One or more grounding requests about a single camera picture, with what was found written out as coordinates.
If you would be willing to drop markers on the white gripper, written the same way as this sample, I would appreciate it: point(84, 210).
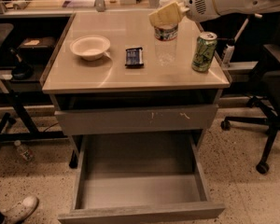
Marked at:
point(198, 4)

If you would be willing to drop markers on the clear plastic water bottle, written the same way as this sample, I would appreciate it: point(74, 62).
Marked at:
point(165, 43)

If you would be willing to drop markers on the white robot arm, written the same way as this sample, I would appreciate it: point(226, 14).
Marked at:
point(225, 7)

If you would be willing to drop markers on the grey drawer cabinet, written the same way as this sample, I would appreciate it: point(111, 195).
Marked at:
point(76, 84)

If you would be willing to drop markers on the closed grey top drawer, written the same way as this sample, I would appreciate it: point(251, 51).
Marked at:
point(136, 120)

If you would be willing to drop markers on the open grey middle drawer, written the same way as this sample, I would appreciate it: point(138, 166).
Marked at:
point(139, 178)

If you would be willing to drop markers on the water bottle on floor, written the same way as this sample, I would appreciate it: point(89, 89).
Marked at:
point(24, 151)

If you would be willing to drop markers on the green soda can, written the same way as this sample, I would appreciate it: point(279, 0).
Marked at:
point(204, 52)

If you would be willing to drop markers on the dark blue snack bar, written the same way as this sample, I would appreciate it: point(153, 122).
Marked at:
point(134, 57)

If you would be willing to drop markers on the white paper bowl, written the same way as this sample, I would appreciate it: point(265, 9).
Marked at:
point(90, 47)

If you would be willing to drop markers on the black office chair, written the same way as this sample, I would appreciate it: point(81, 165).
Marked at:
point(266, 77)

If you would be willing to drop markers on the dark box under bench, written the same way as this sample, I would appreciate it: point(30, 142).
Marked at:
point(37, 49)

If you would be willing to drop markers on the white shoe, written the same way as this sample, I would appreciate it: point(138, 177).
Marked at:
point(21, 210)

